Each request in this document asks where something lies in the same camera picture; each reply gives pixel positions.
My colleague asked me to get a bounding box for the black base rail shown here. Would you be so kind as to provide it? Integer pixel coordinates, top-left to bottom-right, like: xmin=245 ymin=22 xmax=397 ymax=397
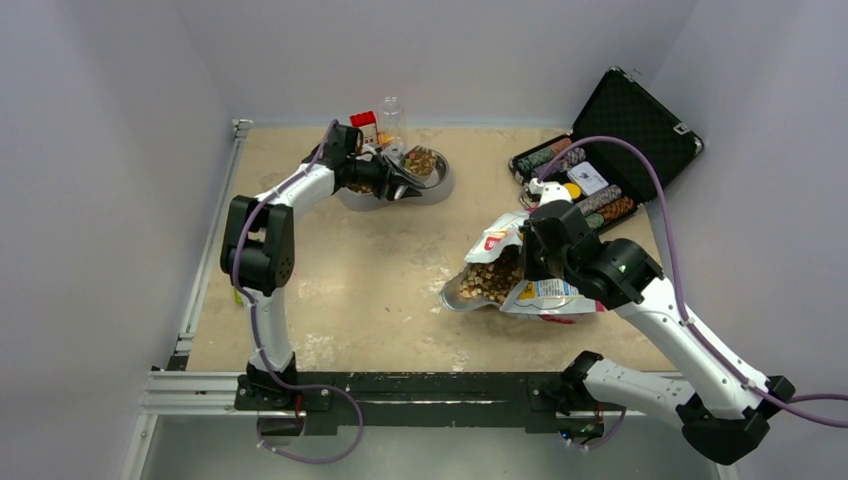
xmin=234 ymin=372 xmax=621 ymax=436

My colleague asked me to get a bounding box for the black poker chip case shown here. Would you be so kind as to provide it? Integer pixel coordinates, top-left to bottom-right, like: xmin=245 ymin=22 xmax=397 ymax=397
xmin=507 ymin=67 xmax=704 ymax=232

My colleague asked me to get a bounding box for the grey double pet bowl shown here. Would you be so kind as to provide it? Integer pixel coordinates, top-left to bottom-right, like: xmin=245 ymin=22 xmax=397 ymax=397
xmin=336 ymin=152 xmax=454 ymax=212

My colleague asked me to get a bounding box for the pet food bag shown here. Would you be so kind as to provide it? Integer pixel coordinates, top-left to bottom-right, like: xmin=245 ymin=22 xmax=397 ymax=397
xmin=439 ymin=210 xmax=607 ymax=325

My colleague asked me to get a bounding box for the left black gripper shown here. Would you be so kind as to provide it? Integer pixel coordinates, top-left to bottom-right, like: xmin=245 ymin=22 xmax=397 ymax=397
xmin=345 ymin=153 xmax=423 ymax=201

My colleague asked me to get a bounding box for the clear water bottle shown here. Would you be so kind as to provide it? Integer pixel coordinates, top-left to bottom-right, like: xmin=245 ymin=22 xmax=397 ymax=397
xmin=378 ymin=96 xmax=407 ymax=159

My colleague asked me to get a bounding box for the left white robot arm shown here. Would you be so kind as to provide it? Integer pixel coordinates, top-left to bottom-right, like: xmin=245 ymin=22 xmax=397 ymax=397
xmin=220 ymin=122 xmax=424 ymax=411

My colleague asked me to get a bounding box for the pet food kibble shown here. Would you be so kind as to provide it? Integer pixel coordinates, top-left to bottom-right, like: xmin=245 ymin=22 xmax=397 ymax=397
xmin=459 ymin=246 xmax=524 ymax=305

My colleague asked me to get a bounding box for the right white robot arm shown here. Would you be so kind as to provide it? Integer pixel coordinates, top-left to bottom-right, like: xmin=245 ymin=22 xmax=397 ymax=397
xmin=548 ymin=239 xmax=796 ymax=465

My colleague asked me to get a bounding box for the silver metal scoop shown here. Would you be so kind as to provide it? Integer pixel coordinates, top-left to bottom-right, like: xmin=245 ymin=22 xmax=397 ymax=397
xmin=400 ymin=145 xmax=443 ymax=188

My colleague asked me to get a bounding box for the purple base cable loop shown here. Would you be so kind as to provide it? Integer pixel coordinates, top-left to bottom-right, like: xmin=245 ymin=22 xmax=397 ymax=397
xmin=256 ymin=384 xmax=366 ymax=465

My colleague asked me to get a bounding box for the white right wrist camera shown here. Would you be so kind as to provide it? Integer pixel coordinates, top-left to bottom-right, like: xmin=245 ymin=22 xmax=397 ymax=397
xmin=525 ymin=178 xmax=573 ymax=207

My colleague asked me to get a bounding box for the red toy block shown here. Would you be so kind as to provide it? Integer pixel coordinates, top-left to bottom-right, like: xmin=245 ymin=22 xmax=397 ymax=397
xmin=349 ymin=110 xmax=385 ymax=153

